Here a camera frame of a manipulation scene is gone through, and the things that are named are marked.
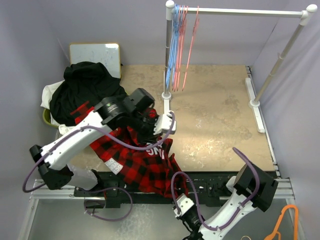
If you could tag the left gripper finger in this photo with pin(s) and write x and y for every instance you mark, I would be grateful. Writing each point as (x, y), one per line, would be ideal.
(147, 141)
(160, 144)

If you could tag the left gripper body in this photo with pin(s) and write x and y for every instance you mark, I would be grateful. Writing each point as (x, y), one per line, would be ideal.
(145, 126)

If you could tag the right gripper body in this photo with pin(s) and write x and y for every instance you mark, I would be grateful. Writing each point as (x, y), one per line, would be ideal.
(192, 219)

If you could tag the red black plaid shirt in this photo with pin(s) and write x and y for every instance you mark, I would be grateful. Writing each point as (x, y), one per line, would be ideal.
(150, 171)

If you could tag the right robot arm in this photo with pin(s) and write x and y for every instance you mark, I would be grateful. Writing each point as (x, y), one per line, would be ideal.
(237, 202)

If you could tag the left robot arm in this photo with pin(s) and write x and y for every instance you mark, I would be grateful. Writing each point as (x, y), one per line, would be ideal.
(52, 160)

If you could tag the single pink hanger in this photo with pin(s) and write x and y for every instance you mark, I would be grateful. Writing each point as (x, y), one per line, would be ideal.
(194, 31)

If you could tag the blue hangers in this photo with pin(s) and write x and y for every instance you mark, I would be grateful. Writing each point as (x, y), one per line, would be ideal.
(173, 18)

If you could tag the black garment pile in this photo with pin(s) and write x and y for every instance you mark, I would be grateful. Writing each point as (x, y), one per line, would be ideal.
(83, 82)

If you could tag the white whiteboard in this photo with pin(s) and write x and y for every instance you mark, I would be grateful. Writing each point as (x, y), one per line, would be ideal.
(106, 53)

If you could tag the green laundry basket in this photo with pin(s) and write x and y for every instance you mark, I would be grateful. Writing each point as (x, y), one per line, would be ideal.
(48, 119)

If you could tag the white clothes rack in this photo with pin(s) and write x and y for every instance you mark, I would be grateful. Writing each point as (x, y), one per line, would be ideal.
(304, 17)

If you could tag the pink hangers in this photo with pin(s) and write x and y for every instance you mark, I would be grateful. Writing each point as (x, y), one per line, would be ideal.
(179, 45)

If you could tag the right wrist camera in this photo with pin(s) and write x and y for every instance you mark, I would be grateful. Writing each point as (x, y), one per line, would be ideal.
(184, 204)

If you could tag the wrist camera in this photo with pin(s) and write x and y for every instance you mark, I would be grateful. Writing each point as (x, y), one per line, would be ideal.
(164, 124)
(184, 204)

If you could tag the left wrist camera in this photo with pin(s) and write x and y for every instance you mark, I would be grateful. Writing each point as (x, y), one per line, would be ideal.
(164, 124)

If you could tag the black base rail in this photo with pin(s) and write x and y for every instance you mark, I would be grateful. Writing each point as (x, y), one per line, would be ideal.
(207, 187)

